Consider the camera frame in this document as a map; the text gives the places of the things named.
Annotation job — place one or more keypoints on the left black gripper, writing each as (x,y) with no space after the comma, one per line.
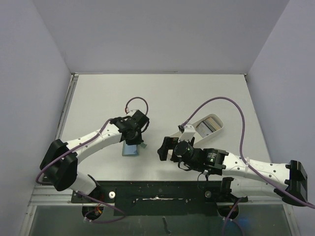
(136,141)

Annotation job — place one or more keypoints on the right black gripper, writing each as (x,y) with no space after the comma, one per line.
(171,149)

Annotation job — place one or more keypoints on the green leather card holder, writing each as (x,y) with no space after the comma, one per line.
(132,150)

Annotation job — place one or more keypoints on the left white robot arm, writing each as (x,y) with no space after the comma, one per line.
(60,163)

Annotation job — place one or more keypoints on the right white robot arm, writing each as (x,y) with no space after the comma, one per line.
(288,182)

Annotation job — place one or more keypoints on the stack of credit cards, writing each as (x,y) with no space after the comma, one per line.
(207,127)

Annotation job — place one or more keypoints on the white plastic tray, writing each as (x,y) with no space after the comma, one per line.
(198,140)

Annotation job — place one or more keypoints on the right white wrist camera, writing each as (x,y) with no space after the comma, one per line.
(187,133)

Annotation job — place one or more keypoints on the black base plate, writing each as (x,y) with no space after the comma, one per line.
(166,198)

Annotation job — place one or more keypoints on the aluminium frame rail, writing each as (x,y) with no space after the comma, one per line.
(169,100)

